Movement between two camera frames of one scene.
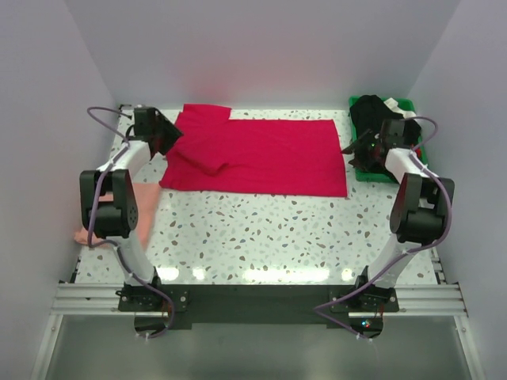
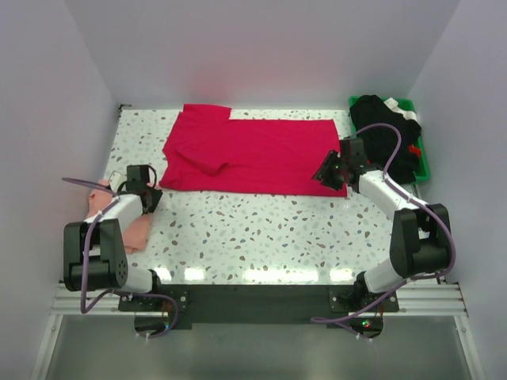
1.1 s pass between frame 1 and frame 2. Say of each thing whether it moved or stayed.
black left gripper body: moved
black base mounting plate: stayed
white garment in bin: stayed
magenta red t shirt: stayed
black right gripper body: moved
